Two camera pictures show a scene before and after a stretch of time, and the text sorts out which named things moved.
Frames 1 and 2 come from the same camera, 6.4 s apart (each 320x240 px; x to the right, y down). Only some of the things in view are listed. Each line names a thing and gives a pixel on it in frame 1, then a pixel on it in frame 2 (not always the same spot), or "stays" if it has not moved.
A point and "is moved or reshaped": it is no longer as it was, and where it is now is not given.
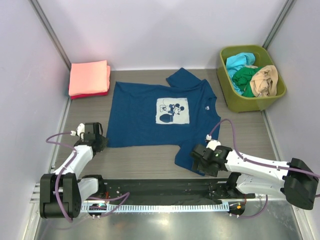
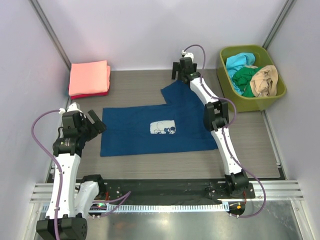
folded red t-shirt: x=88 y=95 stays
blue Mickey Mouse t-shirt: x=181 y=110 is moved or reshaped
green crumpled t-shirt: x=242 y=78 stays
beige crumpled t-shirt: x=263 y=83 stays
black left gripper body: x=102 y=142 to x=86 y=130
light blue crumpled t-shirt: x=236 y=61 stays
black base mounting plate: x=175 y=190 stays
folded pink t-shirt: x=89 y=78 stays
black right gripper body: x=202 y=166 to x=193 y=66
